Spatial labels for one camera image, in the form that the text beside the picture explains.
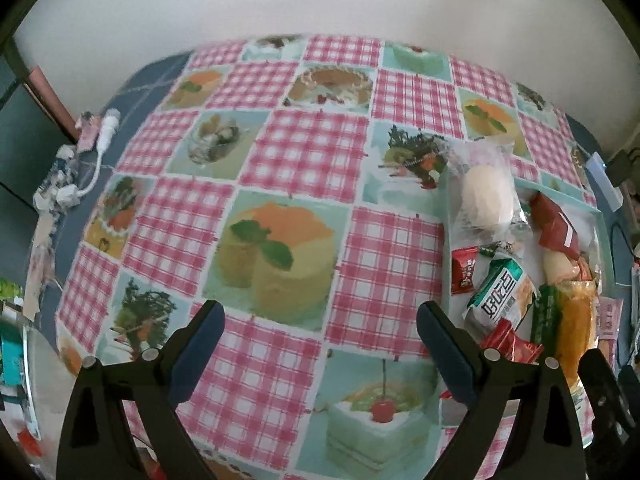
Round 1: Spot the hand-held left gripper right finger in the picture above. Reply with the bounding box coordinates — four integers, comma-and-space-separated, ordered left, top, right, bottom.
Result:
417, 301, 587, 480

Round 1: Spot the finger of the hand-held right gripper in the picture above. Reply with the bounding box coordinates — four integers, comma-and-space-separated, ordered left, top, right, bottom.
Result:
619, 364, 640, 403
579, 347, 632, 461

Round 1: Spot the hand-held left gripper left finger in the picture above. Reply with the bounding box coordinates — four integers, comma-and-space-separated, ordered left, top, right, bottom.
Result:
56, 300, 226, 480

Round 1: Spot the small red candy packet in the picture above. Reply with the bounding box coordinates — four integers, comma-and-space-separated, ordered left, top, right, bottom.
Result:
480, 317, 546, 363

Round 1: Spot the pink and purple snack packet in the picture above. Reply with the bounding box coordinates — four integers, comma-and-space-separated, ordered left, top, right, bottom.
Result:
597, 296, 625, 356

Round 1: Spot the orange cake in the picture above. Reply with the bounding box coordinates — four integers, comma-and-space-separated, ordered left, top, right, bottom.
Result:
552, 280, 598, 396

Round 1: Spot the green and white snack packet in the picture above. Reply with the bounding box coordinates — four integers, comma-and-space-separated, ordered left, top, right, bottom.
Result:
462, 252, 538, 338

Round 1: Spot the red snack packet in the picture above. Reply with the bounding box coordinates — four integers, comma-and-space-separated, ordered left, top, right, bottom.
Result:
450, 246, 481, 295

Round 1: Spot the dark green snack packet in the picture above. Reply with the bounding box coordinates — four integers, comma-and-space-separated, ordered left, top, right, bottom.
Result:
530, 284, 566, 356

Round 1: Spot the peach roll cake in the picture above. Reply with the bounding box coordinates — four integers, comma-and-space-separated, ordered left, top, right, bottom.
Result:
542, 250, 583, 286

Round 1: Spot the white tray with green rim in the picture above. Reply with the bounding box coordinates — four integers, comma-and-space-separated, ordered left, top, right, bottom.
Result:
440, 170, 617, 411

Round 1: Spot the round white bun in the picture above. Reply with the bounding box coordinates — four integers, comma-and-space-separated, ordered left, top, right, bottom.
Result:
447, 140, 526, 236

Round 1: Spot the brown snack packet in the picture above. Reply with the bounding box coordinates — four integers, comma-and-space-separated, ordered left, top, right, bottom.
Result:
529, 192, 583, 261

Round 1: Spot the pale printed wrapper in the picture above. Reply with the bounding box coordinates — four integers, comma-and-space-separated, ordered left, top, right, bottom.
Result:
27, 210, 61, 311

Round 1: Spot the teal box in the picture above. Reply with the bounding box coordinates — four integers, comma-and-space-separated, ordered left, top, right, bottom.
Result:
0, 330, 21, 386

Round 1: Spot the white power strip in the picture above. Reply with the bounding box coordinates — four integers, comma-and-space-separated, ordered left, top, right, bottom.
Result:
585, 152, 626, 211

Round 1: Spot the pink checked printed tablecloth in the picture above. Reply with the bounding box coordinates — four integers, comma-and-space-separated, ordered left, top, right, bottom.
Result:
52, 34, 608, 480

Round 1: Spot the black power adapter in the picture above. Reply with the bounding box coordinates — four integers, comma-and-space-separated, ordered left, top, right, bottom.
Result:
605, 149, 640, 186

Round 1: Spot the blue floral packet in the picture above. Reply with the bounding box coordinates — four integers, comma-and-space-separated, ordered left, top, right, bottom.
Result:
32, 145, 81, 211

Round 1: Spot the small pink sachet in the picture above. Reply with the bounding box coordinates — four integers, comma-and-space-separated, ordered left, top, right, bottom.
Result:
75, 110, 101, 153

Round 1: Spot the dark green cabinet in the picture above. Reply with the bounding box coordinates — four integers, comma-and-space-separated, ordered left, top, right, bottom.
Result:
0, 45, 66, 211

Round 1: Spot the white cable with plug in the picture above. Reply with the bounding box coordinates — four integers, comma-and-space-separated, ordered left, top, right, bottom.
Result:
55, 107, 123, 208

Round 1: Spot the pink wooden rail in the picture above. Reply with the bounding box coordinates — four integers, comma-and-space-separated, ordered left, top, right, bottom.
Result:
27, 65, 83, 136

